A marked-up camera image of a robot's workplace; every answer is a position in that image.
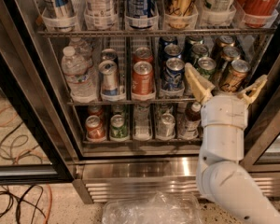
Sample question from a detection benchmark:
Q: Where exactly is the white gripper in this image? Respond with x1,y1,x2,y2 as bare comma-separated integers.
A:
185,63,268,129

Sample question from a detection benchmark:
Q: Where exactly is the blue pepsi can front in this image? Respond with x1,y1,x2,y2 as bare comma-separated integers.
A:
161,58,185,91

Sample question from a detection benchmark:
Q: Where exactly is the fridge glass door left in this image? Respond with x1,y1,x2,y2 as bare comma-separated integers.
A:
0,6,76,185

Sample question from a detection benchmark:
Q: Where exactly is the stainless steel fridge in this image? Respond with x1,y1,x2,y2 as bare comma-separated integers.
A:
0,0,280,203

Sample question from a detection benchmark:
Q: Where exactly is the green can front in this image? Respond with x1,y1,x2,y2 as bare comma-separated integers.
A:
197,57,217,79

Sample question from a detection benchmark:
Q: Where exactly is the white green can top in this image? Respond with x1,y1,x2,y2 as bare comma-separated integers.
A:
202,0,235,25

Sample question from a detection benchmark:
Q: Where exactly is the gold brown can front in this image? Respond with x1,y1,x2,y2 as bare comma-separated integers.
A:
219,59,250,92

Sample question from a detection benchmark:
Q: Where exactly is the blue white can top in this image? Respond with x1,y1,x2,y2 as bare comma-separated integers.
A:
42,0,75,33

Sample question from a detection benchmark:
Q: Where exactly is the silver blue can front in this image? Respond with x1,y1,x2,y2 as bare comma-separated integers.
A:
99,60,119,96

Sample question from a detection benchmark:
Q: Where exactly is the red can bottom shelf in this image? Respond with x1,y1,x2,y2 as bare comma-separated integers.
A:
85,115,105,139

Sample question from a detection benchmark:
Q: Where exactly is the brown bottle white cap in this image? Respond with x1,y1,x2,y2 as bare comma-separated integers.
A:
178,102,201,140

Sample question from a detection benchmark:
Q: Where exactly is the blue silver can top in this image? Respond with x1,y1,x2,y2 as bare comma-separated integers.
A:
126,0,156,29

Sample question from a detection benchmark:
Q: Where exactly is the clear plastic bag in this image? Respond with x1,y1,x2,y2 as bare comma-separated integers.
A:
102,191,203,224

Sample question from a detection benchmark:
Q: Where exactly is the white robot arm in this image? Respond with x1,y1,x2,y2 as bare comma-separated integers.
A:
185,63,280,224

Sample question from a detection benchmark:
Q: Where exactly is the black cable on floor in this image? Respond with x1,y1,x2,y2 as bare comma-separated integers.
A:
0,184,48,224

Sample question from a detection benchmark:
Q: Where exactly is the orange cable on floor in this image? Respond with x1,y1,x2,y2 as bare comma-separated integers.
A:
41,184,53,224

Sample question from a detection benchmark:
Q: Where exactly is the orange soda can front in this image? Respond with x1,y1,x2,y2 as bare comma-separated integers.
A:
132,61,154,95

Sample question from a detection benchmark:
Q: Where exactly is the white labelled can top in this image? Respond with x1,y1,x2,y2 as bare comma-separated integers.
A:
85,0,118,30

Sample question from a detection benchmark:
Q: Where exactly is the green can bottom shelf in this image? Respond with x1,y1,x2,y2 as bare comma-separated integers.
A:
110,115,128,138

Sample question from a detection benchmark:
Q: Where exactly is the silver can bottom shelf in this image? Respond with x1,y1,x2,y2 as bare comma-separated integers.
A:
157,113,175,139

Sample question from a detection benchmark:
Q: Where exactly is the clear plastic water bottle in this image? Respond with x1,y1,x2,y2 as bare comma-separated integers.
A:
61,46,97,104

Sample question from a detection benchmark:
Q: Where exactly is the gold can top shelf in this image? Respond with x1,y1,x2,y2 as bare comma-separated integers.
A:
163,0,195,29

